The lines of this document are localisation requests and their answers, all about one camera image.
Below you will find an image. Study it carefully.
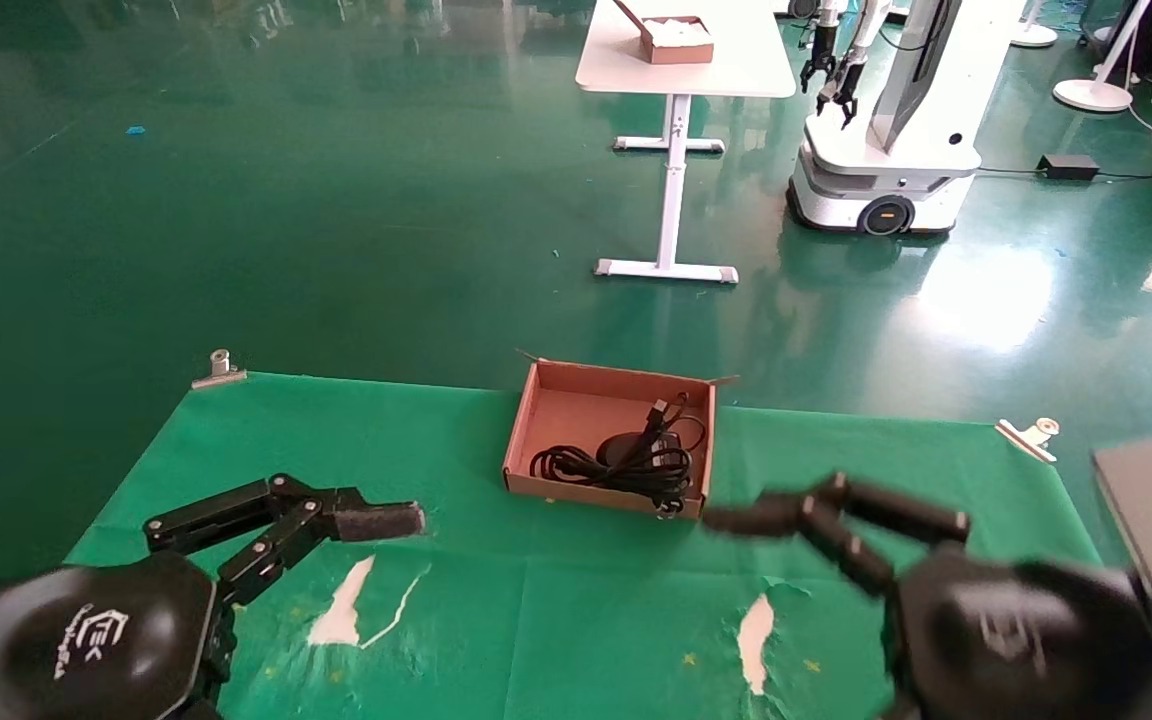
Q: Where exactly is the black background robot gripper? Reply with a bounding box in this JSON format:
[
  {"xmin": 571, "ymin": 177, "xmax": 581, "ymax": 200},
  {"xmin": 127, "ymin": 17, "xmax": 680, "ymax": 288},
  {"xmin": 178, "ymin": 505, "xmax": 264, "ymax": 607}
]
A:
[
  {"xmin": 800, "ymin": 40, "xmax": 839, "ymax": 93},
  {"xmin": 829, "ymin": 58, "xmax": 863, "ymax": 128}
]

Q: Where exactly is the open red-brown cardboard box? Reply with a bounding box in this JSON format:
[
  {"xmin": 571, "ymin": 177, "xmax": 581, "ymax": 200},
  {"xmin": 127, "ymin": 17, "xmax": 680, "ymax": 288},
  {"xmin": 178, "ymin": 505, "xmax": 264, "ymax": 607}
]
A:
[{"xmin": 502, "ymin": 350, "xmax": 740, "ymax": 520}]

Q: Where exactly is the green table cloth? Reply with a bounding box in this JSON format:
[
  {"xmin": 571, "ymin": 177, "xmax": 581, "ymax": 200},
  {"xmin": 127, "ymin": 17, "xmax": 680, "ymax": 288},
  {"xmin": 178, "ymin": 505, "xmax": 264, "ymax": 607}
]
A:
[{"xmin": 64, "ymin": 372, "xmax": 1102, "ymax": 720}]

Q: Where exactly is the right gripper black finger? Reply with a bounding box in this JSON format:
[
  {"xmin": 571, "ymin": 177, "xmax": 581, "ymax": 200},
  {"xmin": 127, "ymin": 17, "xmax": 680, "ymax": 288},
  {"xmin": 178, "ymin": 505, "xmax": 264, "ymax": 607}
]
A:
[{"xmin": 699, "ymin": 471, "xmax": 972, "ymax": 601}]

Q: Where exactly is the black cable bundle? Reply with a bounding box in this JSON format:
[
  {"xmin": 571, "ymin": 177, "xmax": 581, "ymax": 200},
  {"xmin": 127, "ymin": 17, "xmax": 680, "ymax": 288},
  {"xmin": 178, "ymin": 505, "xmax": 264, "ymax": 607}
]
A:
[{"xmin": 530, "ymin": 440, "xmax": 694, "ymax": 519}]

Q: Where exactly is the white packing material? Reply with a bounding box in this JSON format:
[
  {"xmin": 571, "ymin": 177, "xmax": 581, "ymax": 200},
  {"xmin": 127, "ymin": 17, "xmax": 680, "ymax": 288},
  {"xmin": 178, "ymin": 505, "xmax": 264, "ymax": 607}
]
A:
[{"xmin": 648, "ymin": 16, "xmax": 713, "ymax": 44}]

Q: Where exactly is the black floor power cable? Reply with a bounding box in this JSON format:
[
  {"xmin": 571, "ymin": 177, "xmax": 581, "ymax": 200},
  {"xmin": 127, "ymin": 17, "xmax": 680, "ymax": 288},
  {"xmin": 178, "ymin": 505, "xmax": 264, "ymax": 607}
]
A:
[{"xmin": 976, "ymin": 163, "xmax": 1152, "ymax": 183}]

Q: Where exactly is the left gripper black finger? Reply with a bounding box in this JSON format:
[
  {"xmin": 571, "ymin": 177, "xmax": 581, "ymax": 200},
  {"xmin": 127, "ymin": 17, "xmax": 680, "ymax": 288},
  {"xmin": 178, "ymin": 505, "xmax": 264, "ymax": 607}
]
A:
[{"xmin": 143, "ymin": 474, "xmax": 427, "ymax": 606}]

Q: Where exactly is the black power adapter brick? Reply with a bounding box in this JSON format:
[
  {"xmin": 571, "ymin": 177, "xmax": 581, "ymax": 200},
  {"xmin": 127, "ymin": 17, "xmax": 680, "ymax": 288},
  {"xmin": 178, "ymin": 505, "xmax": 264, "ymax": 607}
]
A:
[{"xmin": 1036, "ymin": 152, "xmax": 1100, "ymax": 182}]

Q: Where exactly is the white wheeled robot body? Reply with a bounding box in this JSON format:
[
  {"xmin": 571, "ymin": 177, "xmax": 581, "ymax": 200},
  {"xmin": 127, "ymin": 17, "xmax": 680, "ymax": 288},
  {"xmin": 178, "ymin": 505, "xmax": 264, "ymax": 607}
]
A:
[{"xmin": 786, "ymin": 0, "xmax": 1027, "ymax": 237}]

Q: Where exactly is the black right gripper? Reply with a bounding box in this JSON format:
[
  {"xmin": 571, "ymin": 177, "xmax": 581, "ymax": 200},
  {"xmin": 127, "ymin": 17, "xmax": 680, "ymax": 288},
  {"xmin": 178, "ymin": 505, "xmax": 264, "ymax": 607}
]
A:
[{"xmin": 881, "ymin": 548, "xmax": 1152, "ymax": 720}]

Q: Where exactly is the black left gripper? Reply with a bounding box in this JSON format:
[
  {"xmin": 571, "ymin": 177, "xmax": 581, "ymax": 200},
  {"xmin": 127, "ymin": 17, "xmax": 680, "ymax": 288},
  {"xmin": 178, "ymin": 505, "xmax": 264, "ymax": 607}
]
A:
[{"xmin": 0, "ymin": 550, "xmax": 237, "ymax": 720}]

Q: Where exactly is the white round stand base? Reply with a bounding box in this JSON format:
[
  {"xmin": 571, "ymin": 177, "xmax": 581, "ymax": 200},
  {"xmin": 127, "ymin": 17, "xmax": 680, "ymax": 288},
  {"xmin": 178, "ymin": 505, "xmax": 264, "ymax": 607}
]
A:
[{"xmin": 1008, "ymin": 0, "xmax": 1059, "ymax": 48}]

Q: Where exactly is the white stand with pole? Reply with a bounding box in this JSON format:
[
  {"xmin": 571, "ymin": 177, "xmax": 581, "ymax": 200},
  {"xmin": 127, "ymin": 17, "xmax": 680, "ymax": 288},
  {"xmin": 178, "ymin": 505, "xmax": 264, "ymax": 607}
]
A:
[{"xmin": 1052, "ymin": 0, "xmax": 1152, "ymax": 113}]

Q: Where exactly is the white pedestal table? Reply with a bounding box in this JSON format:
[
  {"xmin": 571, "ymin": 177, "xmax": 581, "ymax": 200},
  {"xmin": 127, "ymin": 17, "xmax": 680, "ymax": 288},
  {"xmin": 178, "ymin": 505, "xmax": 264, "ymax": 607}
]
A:
[{"xmin": 574, "ymin": 0, "xmax": 797, "ymax": 285}]

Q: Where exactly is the silver metal binder clip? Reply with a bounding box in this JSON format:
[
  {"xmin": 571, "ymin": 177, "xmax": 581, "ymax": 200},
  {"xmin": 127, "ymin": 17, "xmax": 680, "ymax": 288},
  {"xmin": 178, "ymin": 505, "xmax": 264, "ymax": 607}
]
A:
[
  {"xmin": 190, "ymin": 348, "xmax": 247, "ymax": 390},
  {"xmin": 994, "ymin": 416, "xmax": 1060, "ymax": 464}
]

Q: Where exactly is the small brown flapped cardboard box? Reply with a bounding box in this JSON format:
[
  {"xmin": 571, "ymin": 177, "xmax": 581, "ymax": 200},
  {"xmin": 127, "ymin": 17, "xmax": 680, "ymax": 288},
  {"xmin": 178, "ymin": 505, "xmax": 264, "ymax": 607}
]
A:
[{"xmin": 612, "ymin": 0, "xmax": 715, "ymax": 65}]

